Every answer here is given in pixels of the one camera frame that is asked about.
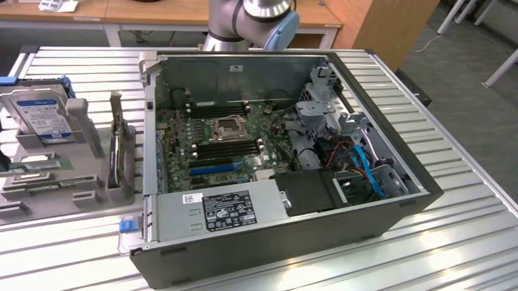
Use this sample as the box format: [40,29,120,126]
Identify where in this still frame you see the black RAM slot bank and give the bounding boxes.
[191,138,266,160]
[184,101,251,119]

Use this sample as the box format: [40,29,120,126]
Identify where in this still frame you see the green RAM stick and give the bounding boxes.
[7,159,76,174]
[24,179,88,190]

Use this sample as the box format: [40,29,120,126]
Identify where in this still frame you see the green motherboard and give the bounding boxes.
[155,101,308,193]

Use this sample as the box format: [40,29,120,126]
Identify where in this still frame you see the black open PC case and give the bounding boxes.
[116,48,444,290]

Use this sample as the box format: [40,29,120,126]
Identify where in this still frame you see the black expansion slot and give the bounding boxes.
[188,156,234,169]

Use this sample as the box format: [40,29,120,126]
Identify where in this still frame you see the blue expansion slot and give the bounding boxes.
[188,163,235,176]

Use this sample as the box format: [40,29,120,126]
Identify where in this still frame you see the metal disk bay cage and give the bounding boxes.
[294,65,364,143]

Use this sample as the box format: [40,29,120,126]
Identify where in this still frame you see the grey power supply with label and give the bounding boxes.
[155,181,291,243]

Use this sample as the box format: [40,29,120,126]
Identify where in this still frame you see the grey parts rack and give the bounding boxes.
[0,97,139,221]

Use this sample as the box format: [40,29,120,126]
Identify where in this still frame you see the wooden cabinet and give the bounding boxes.
[326,0,440,71]

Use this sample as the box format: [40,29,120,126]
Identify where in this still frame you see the hard disk with blue label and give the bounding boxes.
[0,87,75,145]

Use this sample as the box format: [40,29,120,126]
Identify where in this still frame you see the white table leg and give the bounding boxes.
[483,48,518,87]

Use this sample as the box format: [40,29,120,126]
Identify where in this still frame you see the white papers on desk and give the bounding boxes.
[37,0,72,12]

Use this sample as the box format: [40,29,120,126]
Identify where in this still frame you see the CPU socket with metal frame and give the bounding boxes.
[208,116,252,142]

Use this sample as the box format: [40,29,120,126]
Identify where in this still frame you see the blue SATA wire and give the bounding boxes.
[352,144,387,199]

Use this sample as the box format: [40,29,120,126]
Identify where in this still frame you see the graphics card with metal bracket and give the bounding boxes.
[105,90,129,186]

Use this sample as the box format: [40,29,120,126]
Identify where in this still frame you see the wooden desk with white frame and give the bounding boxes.
[0,0,344,49]

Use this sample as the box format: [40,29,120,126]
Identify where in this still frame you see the blue disk carrier bracket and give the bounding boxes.
[0,74,72,99]

